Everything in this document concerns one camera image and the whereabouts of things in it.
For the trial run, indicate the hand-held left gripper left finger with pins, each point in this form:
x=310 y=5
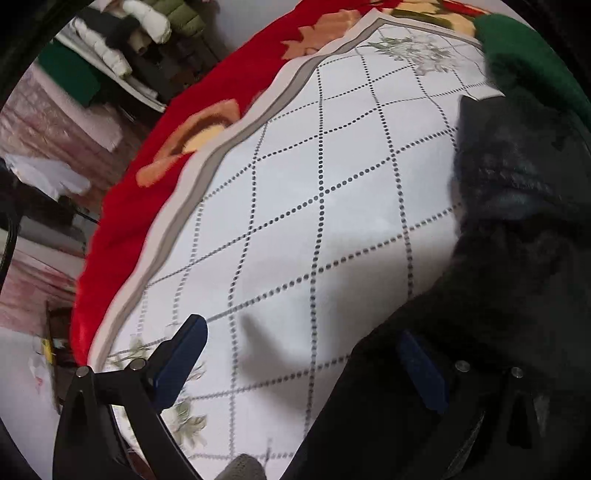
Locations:
x=183 y=356

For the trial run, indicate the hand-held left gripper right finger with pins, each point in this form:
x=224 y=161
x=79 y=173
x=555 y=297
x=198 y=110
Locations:
x=422 y=374

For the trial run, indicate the black fleece garment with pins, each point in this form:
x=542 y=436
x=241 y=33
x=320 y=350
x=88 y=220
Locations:
x=498 y=286

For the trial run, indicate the grey knit item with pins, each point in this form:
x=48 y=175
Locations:
x=241 y=468

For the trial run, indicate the red floral blanket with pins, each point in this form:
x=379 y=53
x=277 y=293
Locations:
x=134 y=203

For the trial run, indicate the white dotted grid bed sheet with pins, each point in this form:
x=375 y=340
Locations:
x=323 y=184

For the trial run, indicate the white crumpled cloth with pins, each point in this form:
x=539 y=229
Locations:
x=41 y=173

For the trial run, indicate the green folded cloth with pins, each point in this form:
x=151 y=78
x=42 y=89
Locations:
x=69 y=71

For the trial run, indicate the white puffer jacket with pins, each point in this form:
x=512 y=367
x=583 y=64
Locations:
x=106 y=50

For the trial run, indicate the green knit garment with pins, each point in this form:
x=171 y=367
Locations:
x=521 y=60

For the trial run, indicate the olive green puffer jacket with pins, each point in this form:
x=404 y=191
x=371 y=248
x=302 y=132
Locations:
x=182 y=16

